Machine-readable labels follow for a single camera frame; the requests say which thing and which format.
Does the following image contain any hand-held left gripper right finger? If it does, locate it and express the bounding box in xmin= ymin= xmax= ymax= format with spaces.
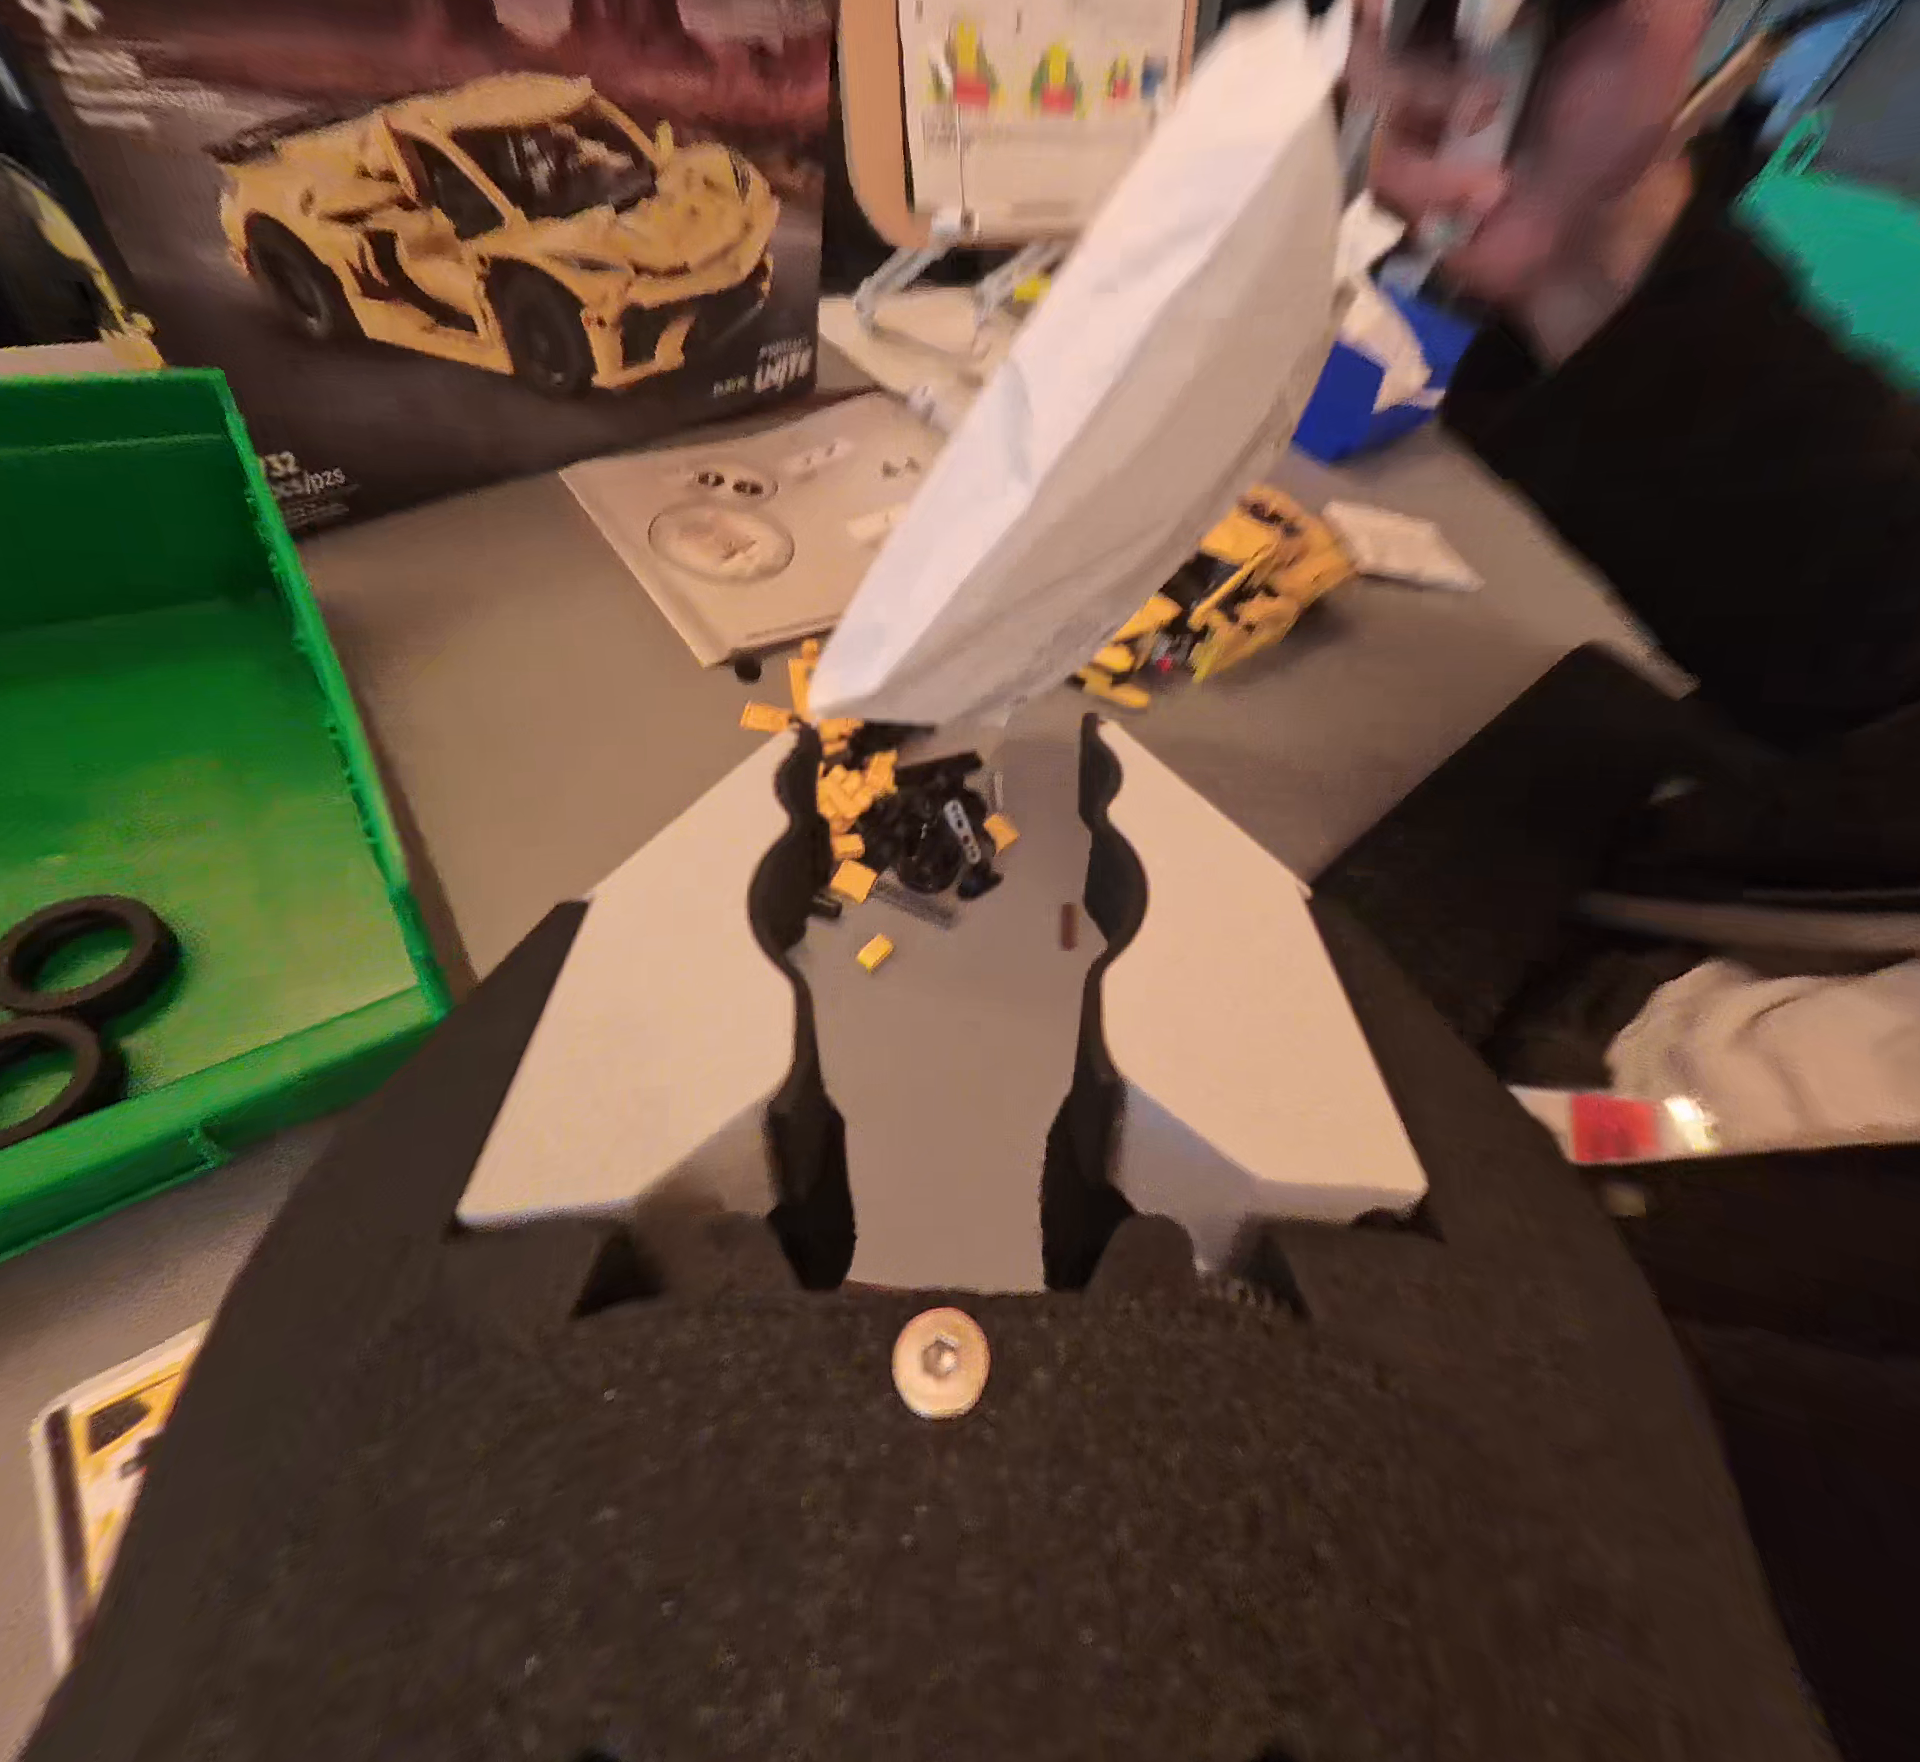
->
xmin=1043 ymin=717 xmax=1431 ymax=1292

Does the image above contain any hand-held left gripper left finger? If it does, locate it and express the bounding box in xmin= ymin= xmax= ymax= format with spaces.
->
xmin=458 ymin=728 xmax=860 ymax=1292

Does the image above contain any blue plastic bin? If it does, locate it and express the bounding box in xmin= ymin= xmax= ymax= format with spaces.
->
xmin=1292 ymin=276 xmax=1483 ymax=467

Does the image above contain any small printed paper bag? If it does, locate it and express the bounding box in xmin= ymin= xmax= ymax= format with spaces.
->
xmin=1326 ymin=498 xmax=1487 ymax=594

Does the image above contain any large printed paper bag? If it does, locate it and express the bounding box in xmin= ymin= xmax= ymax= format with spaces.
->
xmin=810 ymin=0 xmax=1362 ymax=732

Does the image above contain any person's right forearm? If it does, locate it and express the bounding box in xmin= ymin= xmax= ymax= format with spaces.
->
xmin=1441 ymin=127 xmax=1920 ymax=743

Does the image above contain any person's right hand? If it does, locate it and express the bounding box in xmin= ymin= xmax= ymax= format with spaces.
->
xmin=1357 ymin=0 xmax=1731 ymax=354

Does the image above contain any black office chair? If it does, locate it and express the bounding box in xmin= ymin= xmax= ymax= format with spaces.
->
xmin=1314 ymin=644 xmax=1920 ymax=1089

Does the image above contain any pile of yellow black pieces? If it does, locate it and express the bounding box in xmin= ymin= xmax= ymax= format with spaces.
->
xmin=734 ymin=642 xmax=1027 ymax=978

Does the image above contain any red and white card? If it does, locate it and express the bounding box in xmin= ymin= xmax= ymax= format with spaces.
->
xmin=1512 ymin=1085 xmax=1723 ymax=1168

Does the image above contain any yellow toy car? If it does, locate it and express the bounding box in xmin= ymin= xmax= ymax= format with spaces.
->
xmin=1073 ymin=488 xmax=1359 ymax=713

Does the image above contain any teal green container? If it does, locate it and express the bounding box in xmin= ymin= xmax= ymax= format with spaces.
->
xmin=1737 ymin=109 xmax=1920 ymax=394

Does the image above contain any white instruction sheet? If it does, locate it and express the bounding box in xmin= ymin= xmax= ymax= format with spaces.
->
xmin=891 ymin=0 xmax=1203 ymax=229

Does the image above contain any black rubber tyre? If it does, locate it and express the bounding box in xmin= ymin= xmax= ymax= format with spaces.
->
xmin=0 ymin=896 xmax=180 ymax=1023
xmin=0 ymin=1014 xmax=126 ymax=1149

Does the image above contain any instruction booklet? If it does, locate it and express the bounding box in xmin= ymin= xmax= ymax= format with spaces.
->
xmin=561 ymin=388 xmax=992 ymax=670

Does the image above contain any green plastic bin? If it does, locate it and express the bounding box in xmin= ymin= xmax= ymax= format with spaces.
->
xmin=0 ymin=367 xmax=451 ymax=1261

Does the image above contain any wooden document stand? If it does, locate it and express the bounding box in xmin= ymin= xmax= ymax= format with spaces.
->
xmin=816 ymin=0 xmax=1204 ymax=432

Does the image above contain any sticker sheet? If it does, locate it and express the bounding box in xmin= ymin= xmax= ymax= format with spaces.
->
xmin=30 ymin=1319 xmax=208 ymax=1670

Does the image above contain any toy car set box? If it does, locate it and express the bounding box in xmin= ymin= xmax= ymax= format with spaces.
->
xmin=0 ymin=0 xmax=838 ymax=531

